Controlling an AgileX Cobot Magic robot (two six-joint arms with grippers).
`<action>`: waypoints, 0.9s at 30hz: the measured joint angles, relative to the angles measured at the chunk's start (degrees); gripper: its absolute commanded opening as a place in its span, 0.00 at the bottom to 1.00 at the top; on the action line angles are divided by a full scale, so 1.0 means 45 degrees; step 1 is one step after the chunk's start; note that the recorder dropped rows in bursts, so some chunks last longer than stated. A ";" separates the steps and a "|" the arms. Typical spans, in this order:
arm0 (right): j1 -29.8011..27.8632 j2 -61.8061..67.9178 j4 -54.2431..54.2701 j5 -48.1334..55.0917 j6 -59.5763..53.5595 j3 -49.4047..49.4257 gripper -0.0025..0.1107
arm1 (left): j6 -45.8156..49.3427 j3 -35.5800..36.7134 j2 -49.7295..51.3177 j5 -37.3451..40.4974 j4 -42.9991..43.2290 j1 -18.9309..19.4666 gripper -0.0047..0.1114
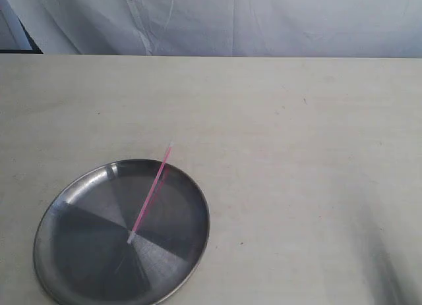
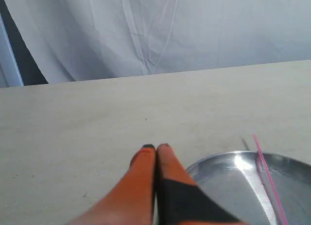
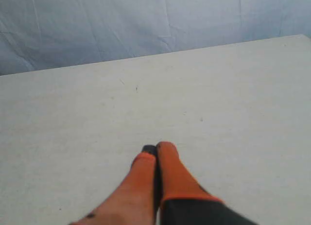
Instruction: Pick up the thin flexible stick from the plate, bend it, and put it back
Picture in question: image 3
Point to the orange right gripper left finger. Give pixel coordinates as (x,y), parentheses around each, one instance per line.
(134,201)

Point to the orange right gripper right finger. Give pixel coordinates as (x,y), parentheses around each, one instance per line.
(184,200)

